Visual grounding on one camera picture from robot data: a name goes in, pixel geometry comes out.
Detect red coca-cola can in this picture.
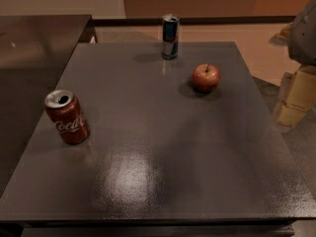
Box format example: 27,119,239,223
44,90,90,145

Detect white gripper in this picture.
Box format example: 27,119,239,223
273,0,316,127

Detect red apple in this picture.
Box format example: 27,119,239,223
192,63,221,93

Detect blue silver redbull can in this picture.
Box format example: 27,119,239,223
162,14,180,59

